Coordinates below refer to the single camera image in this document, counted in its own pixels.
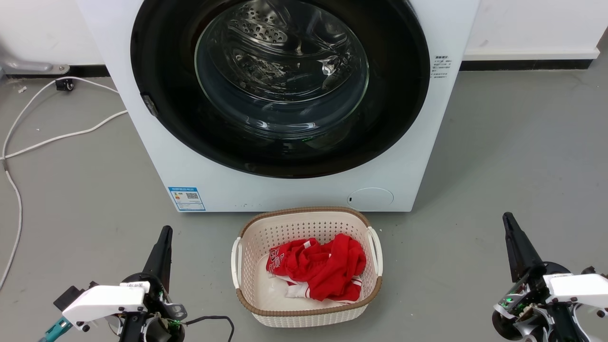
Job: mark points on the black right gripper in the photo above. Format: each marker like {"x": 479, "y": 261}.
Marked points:
{"x": 532, "y": 304}

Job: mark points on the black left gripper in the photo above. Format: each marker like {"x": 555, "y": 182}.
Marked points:
{"x": 161, "y": 327}

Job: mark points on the black round glass washer door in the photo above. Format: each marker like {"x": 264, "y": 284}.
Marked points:
{"x": 161, "y": 71}

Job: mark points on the white front-load washing machine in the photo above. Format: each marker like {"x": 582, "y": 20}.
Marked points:
{"x": 294, "y": 194}

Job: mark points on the blue energy label sticker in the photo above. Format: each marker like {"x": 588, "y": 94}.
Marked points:
{"x": 186, "y": 198}

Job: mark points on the cream perforated plastic laundry basket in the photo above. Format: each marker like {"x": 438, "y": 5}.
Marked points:
{"x": 304, "y": 223}

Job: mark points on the round filter cover flap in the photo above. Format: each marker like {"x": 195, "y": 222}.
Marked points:
{"x": 373, "y": 197}

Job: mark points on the red garment with white lettering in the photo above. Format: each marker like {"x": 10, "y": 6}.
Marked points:
{"x": 327, "y": 270}

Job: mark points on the small black caster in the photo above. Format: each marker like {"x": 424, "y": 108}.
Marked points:
{"x": 65, "y": 85}

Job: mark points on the small printed text sticker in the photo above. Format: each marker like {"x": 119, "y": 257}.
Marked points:
{"x": 441, "y": 66}

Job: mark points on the steel perforated washer drum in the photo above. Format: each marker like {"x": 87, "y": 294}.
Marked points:
{"x": 266, "y": 28}

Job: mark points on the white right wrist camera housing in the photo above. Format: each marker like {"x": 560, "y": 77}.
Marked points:
{"x": 579, "y": 287}

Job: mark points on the grey metal bracket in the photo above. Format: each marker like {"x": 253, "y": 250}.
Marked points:
{"x": 28, "y": 65}

